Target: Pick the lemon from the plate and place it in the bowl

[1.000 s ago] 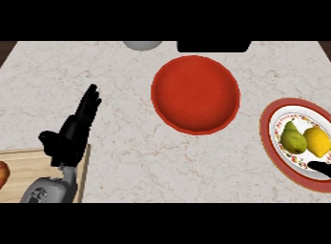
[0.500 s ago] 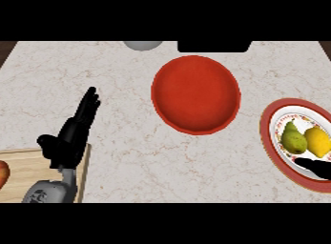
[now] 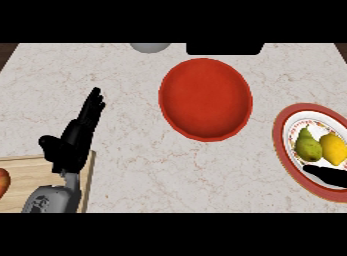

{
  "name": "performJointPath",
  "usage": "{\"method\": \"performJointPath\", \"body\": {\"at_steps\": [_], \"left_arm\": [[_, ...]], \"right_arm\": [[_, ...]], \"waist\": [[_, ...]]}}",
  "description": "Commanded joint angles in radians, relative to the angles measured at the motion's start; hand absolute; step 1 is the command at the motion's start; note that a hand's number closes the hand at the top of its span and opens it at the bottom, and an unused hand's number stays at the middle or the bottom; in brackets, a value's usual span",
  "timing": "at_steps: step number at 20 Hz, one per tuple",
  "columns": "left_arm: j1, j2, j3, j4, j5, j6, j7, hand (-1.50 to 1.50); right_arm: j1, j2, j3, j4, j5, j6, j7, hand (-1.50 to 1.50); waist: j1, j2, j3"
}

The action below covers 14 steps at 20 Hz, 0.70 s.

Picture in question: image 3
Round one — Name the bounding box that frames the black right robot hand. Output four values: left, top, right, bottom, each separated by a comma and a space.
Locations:
302, 121, 347, 192

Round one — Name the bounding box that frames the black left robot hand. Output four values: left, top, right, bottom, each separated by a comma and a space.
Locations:
37, 86, 108, 175

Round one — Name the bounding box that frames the red-rimmed white plate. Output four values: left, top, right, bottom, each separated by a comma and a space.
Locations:
272, 102, 347, 204

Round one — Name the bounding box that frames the yellow lemon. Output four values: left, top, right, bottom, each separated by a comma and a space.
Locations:
318, 132, 347, 167

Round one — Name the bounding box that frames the red bowl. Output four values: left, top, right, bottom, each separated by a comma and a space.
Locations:
158, 57, 254, 143

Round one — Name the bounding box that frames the green pear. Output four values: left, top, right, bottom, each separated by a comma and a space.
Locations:
294, 126, 324, 163

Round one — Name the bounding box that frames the wooden cutting board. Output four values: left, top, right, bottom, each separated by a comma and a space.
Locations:
0, 150, 98, 214

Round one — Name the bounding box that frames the grey round object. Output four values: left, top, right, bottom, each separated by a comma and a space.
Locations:
129, 43, 173, 54

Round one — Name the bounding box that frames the black appliance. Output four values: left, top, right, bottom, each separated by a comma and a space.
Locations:
185, 43, 265, 56

